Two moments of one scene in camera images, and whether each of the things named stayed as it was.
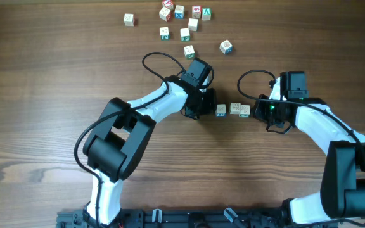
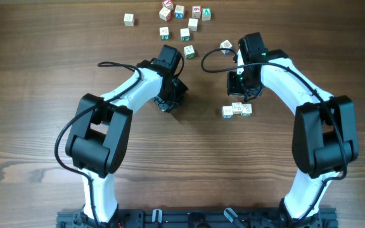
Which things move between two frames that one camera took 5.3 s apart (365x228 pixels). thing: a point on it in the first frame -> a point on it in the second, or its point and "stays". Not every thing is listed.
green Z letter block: x=244 y=111 stays
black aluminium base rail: x=198 y=218 stays
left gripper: x=208 y=101 -> x=168 y=103
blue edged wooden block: x=220 y=110 -> x=227 y=111
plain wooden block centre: x=193 y=25 stays
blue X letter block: x=179 y=12 stays
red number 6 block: x=196 y=11 stays
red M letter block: x=235 y=108 stays
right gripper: x=262 y=108 -> x=243 y=92
